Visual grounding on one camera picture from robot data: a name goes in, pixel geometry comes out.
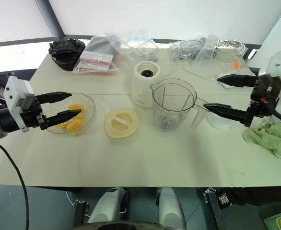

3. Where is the silver rounded robot leg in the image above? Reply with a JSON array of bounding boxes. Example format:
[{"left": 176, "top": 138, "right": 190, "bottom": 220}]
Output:
[
  {"left": 155, "top": 186, "right": 187, "bottom": 230},
  {"left": 86, "top": 187, "right": 129, "bottom": 225}
]

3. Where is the small clear glass cup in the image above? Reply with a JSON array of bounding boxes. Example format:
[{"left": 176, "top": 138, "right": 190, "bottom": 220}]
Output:
[{"left": 104, "top": 29, "right": 159, "bottom": 62}]

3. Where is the cream blender base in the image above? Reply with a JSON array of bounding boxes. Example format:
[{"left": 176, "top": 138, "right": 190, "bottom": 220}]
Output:
[{"left": 130, "top": 61, "right": 162, "bottom": 109}]

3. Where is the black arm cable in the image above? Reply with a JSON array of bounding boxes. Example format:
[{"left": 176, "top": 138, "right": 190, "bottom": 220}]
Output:
[
  {"left": 264, "top": 95, "right": 281, "bottom": 118},
  {"left": 0, "top": 141, "right": 28, "bottom": 230}
]

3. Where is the white power strip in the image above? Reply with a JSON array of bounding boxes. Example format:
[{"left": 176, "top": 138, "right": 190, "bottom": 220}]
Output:
[{"left": 216, "top": 61, "right": 260, "bottom": 90}]

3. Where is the crumpled aluminium foil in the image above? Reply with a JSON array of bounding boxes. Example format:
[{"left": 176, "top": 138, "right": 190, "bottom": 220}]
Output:
[{"left": 214, "top": 38, "right": 248, "bottom": 55}]

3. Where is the clear glass bowl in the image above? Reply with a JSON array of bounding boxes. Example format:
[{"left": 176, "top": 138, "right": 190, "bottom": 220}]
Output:
[{"left": 46, "top": 92, "right": 96, "bottom": 137}]

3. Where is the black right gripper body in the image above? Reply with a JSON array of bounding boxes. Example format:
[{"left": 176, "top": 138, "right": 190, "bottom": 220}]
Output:
[{"left": 242, "top": 74, "right": 281, "bottom": 127}]

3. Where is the black crumpled bag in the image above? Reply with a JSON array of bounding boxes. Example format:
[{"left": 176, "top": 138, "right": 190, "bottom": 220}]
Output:
[{"left": 48, "top": 37, "right": 86, "bottom": 71}]

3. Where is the clear zip bag red stripe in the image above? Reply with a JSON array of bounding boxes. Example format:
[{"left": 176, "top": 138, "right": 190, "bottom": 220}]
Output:
[{"left": 72, "top": 35, "right": 121, "bottom": 76}]

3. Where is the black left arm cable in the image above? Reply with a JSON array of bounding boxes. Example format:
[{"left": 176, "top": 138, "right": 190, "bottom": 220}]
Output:
[{"left": 0, "top": 141, "right": 28, "bottom": 230}]

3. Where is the black table leg with sticker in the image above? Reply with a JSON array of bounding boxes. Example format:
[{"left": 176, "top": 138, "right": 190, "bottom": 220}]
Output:
[{"left": 202, "top": 187, "right": 231, "bottom": 230}]

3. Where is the clear conical flask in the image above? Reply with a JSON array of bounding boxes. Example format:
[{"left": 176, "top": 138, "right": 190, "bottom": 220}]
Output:
[{"left": 193, "top": 34, "right": 219, "bottom": 71}]

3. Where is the clear bag with metal parts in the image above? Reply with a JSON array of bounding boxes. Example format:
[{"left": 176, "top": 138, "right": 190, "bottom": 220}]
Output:
[{"left": 168, "top": 35, "right": 207, "bottom": 63}]

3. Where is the clear blender jug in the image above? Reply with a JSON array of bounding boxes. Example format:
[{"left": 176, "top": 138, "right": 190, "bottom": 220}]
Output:
[{"left": 151, "top": 78, "right": 207, "bottom": 133}]

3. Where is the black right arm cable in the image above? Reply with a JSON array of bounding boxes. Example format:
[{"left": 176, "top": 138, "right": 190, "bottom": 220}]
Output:
[{"left": 264, "top": 95, "right": 281, "bottom": 118}]

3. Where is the cream blender lid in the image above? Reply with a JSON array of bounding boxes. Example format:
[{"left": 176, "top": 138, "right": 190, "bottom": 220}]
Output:
[{"left": 104, "top": 107, "right": 140, "bottom": 139}]

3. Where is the dark grey metal post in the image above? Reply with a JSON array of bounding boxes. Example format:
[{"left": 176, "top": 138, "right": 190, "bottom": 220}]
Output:
[{"left": 34, "top": 0, "right": 67, "bottom": 42}]

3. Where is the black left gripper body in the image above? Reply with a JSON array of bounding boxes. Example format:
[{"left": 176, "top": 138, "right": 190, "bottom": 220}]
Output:
[{"left": 20, "top": 94, "right": 48, "bottom": 131}]

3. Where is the thin white floor cable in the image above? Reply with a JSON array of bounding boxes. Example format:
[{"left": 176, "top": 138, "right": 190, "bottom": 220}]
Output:
[{"left": 65, "top": 190, "right": 77, "bottom": 207}]

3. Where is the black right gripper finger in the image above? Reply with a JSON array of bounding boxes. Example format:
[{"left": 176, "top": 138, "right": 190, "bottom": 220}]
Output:
[
  {"left": 216, "top": 73, "right": 260, "bottom": 88},
  {"left": 202, "top": 103, "right": 249, "bottom": 124}
]

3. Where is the green tray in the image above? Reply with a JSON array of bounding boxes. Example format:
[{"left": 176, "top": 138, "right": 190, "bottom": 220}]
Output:
[{"left": 264, "top": 210, "right": 281, "bottom": 230}]

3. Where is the translucent measuring cup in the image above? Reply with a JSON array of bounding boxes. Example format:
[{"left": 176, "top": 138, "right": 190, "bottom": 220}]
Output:
[{"left": 207, "top": 112, "right": 235, "bottom": 130}]

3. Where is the green towel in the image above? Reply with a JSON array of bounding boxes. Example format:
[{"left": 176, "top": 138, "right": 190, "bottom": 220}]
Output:
[{"left": 242, "top": 120, "right": 281, "bottom": 162}]

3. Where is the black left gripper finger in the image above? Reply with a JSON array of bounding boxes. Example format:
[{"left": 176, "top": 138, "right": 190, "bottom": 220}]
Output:
[
  {"left": 46, "top": 109, "right": 82, "bottom": 128},
  {"left": 36, "top": 92, "right": 73, "bottom": 105}
]

